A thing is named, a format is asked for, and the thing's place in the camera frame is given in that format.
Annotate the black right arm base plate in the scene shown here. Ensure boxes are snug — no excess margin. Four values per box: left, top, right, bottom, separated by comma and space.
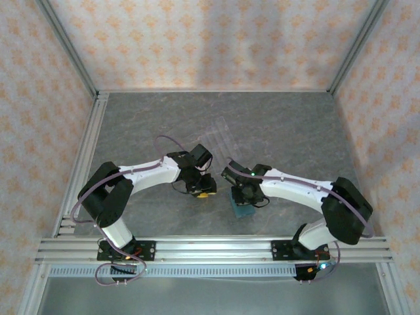
270, 239, 329, 262

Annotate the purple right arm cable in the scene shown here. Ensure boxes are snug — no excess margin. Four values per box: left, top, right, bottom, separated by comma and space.
226, 157, 375, 284

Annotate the grey metal lower panel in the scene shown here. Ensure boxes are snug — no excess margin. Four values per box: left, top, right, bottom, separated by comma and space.
35, 277, 391, 315

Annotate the aluminium frame post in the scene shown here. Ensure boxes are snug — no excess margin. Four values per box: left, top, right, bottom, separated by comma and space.
327, 0, 391, 96
35, 0, 100, 96

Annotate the wide aluminium mounting rail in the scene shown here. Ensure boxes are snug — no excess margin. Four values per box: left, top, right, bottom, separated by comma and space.
34, 236, 394, 264

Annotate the aluminium frame leg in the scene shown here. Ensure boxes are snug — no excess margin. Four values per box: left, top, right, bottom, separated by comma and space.
19, 264, 50, 315
375, 262, 401, 315

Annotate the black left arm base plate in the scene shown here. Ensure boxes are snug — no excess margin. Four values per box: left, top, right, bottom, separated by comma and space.
97, 240, 156, 262

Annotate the aluminium table side rail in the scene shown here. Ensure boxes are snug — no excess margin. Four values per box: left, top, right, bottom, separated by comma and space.
52, 91, 110, 238

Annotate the clear acrylic card stand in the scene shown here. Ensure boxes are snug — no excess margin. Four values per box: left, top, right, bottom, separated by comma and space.
202, 115, 242, 161

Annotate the slotted grey cable duct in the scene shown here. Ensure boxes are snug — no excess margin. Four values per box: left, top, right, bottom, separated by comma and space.
48, 264, 298, 278

